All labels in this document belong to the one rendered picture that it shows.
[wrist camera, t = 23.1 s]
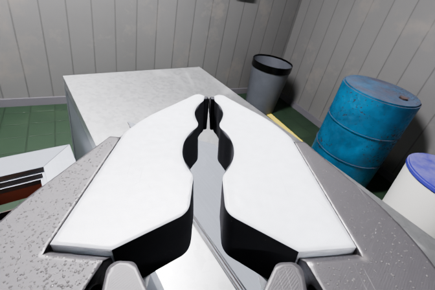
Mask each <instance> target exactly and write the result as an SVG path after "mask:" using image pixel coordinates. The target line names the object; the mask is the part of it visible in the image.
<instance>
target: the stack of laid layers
mask: <svg viewBox="0 0 435 290"><path fill-rule="evenodd" d="M46 183H47V179H46V176H45V170H44V167H42V168H36V169H33V170H28V171H25V172H19V173H14V174H11V175H6V176H2V177H0V194H3V193H6V192H11V191H14V190H18V189H21V188H26V187H29V186H34V185H36V184H42V186H43V185H44V184H46Z"/></svg>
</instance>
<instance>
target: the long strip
mask: <svg viewBox="0 0 435 290"><path fill-rule="evenodd" d="M74 162H76V160H75V158H74V155H73V152H72V149H71V146H70V145H68V146H67V147H66V148H65V149H63V150H62V151H61V152H60V153H59V154H57V156H55V157H54V158H53V159H52V160H51V161H50V162H48V163H47V164H46V165H45V166H44V170H45V176H46V179H47V182H49V181H50V180H51V179H53V178H54V177H56V176H57V175H58V174H59V173H61V172H62V171H64V170H65V169H66V168H68V167H69V166H70V165H71V164H73V163H74Z"/></svg>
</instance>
